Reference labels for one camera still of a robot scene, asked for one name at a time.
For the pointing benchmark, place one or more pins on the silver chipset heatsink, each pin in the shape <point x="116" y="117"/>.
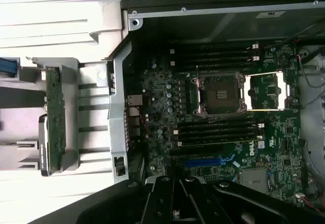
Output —
<point x="254" y="180"/>

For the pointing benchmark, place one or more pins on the metal socket cover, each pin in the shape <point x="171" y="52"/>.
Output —
<point x="266" y="92"/>

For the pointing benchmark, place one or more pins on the green motherboard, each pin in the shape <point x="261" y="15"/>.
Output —
<point x="279" y="132"/>

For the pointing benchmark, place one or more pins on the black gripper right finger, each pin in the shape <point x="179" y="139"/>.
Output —
<point x="198" y="203"/>

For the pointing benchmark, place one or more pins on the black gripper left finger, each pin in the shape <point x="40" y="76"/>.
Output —
<point x="157" y="203"/>

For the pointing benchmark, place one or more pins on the blue expansion slot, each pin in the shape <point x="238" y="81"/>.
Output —
<point x="203" y="162"/>

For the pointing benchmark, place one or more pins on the open grey PC case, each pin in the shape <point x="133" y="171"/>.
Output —
<point x="119" y="94"/>

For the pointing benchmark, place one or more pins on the grey parts rack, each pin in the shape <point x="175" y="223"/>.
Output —
<point x="71" y="87"/>

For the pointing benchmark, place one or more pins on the CPU socket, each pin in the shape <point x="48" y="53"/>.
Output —
<point x="221" y="94"/>

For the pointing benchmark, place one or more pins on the hard disk drive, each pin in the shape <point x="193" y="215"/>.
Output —
<point x="8" y="67"/>

